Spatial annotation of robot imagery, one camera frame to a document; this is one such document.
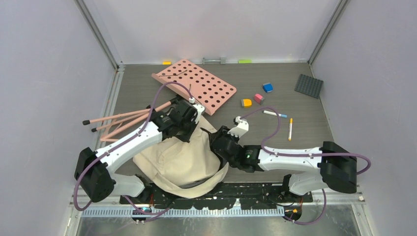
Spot blue capped white marker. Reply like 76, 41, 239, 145
263, 110, 287, 118

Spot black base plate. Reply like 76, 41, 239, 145
119, 182, 313, 210

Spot metal wall bracket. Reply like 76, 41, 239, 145
202, 57, 226, 64

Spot blue eraser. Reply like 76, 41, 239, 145
262, 83, 273, 93

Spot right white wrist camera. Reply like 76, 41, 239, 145
227, 116, 249, 138

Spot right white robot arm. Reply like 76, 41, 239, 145
208, 126, 357, 202

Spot dark grey studded plate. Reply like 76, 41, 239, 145
294, 74, 324, 99

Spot yellow eraser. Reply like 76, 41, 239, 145
241, 99, 252, 108

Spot pink music stand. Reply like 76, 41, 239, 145
83, 58, 238, 143

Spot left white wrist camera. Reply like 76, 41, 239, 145
188, 97, 206, 124

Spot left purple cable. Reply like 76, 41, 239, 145
73, 81, 196, 223

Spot cream canvas backpack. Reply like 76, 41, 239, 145
133, 117, 229, 199

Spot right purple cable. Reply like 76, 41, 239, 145
239, 107, 372, 227

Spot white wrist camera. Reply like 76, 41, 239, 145
227, 116, 249, 138
188, 97, 206, 124

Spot purple cable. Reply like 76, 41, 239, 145
73, 81, 196, 223
239, 107, 372, 227

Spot pink eraser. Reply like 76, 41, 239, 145
253, 93, 264, 105

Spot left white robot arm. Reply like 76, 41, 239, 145
74, 100, 205, 204

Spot yellow capped white marker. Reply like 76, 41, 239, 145
288, 118, 294, 141

